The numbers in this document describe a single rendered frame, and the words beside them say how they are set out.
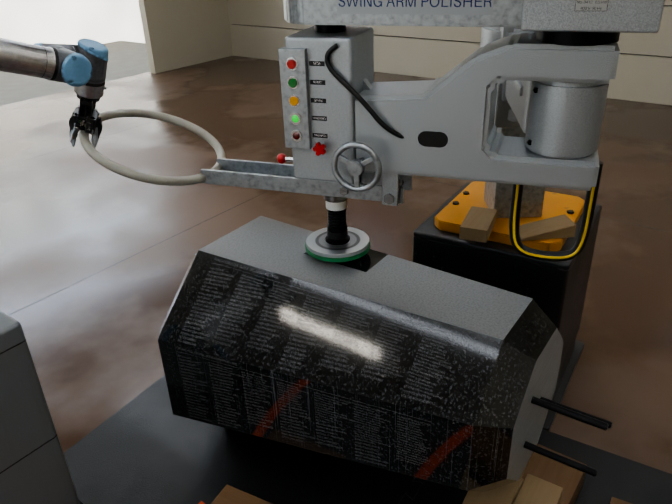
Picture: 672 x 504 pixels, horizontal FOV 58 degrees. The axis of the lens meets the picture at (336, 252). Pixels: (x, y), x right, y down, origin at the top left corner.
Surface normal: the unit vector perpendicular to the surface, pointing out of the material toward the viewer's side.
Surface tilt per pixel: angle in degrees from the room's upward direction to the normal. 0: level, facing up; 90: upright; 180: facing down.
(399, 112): 90
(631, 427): 0
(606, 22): 90
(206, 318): 45
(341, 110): 90
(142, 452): 0
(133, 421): 0
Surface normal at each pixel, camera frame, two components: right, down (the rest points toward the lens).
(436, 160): -0.33, 0.45
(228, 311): -0.39, -0.33
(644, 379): -0.04, -0.88
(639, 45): -0.59, 0.40
